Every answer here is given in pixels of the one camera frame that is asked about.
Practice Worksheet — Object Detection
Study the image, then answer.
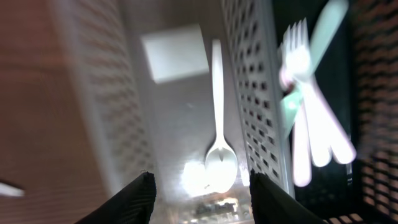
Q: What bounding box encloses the white plastic spoon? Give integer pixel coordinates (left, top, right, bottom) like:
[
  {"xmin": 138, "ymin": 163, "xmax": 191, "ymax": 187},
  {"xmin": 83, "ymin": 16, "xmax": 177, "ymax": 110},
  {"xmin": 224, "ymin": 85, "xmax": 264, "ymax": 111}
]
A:
[
  {"xmin": 205, "ymin": 39, "xmax": 238, "ymax": 194},
  {"xmin": 0, "ymin": 181, "xmax": 25, "ymax": 197}
]

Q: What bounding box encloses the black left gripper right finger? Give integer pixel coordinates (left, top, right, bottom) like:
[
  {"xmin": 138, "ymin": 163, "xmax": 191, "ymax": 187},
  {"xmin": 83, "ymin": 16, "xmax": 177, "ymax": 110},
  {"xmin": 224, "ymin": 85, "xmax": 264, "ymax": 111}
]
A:
[{"xmin": 249, "ymin": 170, "xmax": 325, "ymax": 224}]

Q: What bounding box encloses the black perforated plastic basket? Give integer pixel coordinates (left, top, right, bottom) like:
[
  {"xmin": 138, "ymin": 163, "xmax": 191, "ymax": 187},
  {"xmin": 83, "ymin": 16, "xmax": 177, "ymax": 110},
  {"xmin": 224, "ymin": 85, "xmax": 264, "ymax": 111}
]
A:
[{"xmin": 270, "ymin": 0, "xmax": 398, "ymax": 224}]

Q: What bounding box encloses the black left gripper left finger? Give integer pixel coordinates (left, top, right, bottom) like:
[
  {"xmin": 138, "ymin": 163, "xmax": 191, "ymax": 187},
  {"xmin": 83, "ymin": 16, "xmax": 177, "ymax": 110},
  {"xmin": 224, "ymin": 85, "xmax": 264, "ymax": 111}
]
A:
[{"xmin": 76, "ymin": 172, "xmax": 157, "ymax": 224}]

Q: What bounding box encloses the light blue plastic fork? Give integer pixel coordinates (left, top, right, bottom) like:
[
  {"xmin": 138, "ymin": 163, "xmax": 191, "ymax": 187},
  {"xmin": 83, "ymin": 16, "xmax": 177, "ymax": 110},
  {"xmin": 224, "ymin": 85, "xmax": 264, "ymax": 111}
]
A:
[{"xmin": 279, "ymin": 1, "xmax": 348, "ymax": 138}]

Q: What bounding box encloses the clear perforated plastic basket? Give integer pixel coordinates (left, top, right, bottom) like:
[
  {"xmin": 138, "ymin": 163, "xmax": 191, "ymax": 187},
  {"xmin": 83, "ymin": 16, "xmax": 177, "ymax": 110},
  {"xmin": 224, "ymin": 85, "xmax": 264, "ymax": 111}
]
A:
[{"xmin": 50, "ymin": 1, "xmax": 295, "ymax": 223}]

